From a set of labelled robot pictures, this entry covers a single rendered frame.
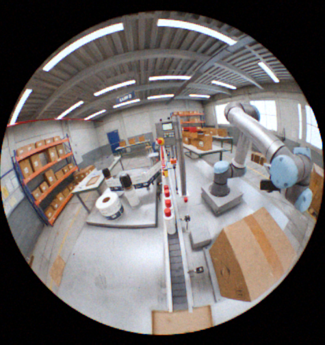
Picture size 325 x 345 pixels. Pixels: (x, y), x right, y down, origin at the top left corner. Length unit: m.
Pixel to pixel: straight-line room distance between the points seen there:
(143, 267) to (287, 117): 5.88
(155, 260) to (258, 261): 0.50
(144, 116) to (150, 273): 8.32
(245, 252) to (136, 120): 8.36
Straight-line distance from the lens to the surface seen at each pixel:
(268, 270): 0.41
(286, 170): 0.26
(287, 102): 5.71
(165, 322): 0.66
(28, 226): 4.44
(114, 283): 0.71
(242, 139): 0.64
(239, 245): 0.36
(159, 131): 0.75
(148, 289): 0.63
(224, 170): 0.70
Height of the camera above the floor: 1.43
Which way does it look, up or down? 26 degrees down
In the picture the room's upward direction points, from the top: 11 degrees counter-clockwise
